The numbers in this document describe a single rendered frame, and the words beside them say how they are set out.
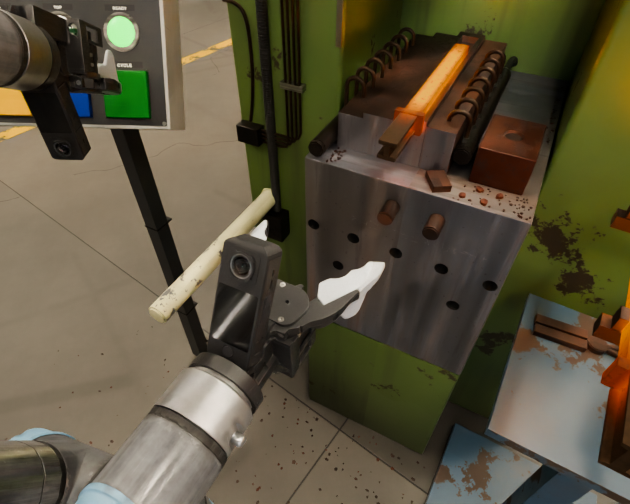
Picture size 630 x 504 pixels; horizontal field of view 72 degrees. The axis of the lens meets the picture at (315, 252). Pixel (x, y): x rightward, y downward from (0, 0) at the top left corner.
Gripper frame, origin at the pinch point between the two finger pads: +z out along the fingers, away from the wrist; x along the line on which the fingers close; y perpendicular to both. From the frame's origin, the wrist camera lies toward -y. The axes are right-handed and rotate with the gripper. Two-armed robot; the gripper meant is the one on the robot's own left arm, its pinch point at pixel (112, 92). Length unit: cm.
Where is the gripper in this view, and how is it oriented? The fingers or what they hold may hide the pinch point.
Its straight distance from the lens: 78.5
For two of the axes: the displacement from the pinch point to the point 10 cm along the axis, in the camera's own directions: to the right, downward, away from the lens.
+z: 0.4, -2.6, 9.6
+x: -10.0, -0.3, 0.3
